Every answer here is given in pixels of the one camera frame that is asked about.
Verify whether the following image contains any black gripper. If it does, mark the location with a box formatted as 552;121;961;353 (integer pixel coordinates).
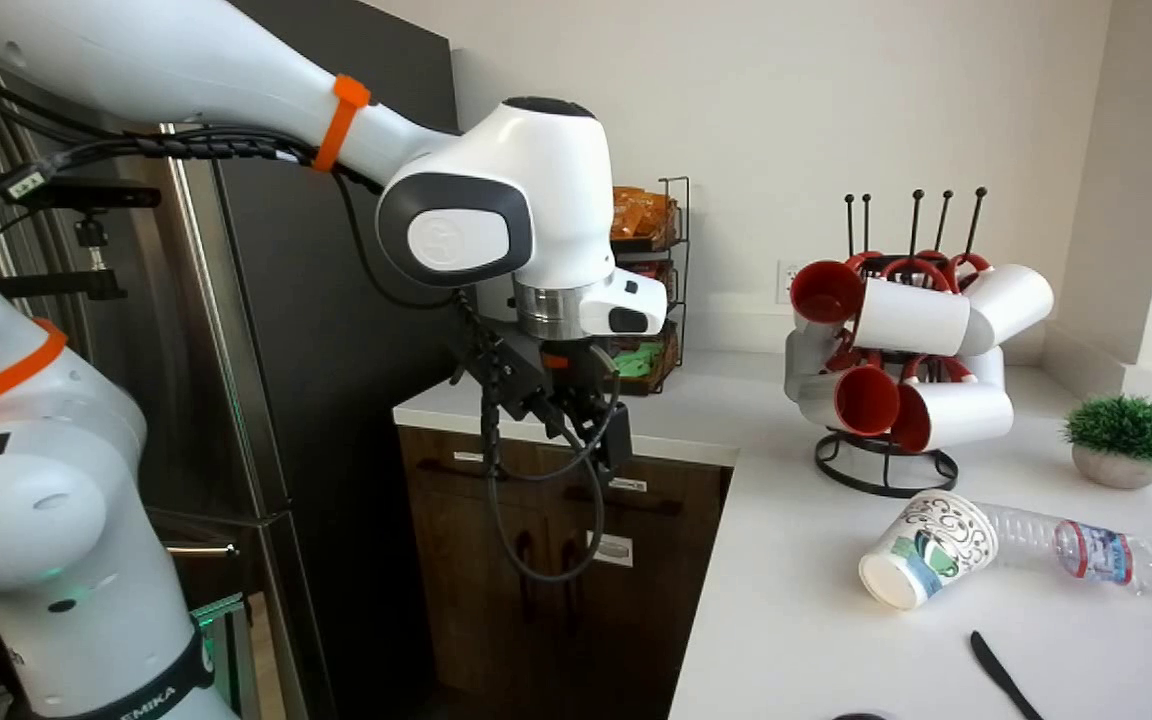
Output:
462;326;631;472

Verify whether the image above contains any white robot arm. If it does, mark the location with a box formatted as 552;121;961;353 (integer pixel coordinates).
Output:
0;0;661;720

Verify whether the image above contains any green snack packet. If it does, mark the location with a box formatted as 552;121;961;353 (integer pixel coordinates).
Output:
613;340;665;381

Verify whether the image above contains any white paper label sticker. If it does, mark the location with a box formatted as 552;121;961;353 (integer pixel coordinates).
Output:
593;534;637;566

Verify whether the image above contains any brown wooden cabinet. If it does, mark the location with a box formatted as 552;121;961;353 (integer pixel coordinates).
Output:
408;476;724;720

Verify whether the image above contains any orange snack bag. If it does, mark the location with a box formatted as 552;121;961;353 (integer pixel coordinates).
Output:
613;184;671;239

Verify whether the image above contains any white mug red inside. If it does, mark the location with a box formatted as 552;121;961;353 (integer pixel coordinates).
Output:
782;322;841;401
961;264;1054;357
893;384;1010;452
795;362;901;436
788;256;974;361

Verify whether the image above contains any dark grey refrigerator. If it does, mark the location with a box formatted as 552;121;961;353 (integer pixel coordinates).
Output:
0;0;442;720

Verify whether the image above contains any patterned paper cup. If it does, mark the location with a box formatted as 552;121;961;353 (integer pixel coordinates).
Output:
854;493;1000;613

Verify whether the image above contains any clear plastic water bottle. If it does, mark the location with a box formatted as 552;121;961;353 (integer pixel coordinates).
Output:
983;503;1152;594

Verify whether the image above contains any black plastic knife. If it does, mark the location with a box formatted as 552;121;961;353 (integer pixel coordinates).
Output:
968;631;1043;720

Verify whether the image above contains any small green potted plant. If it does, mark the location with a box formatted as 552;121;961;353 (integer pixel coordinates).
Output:
1064;395;1152;493

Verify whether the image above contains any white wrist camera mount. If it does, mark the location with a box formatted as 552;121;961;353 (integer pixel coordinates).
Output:
518;269;669;340

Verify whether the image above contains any black wire snack rack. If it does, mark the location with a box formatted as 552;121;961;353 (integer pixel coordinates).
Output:
609;172;694;401

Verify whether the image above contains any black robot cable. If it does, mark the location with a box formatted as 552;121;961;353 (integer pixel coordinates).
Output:
328;176;629;587

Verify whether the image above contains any black wire mug tree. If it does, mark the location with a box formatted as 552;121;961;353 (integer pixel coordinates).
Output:
782;193;1010;498

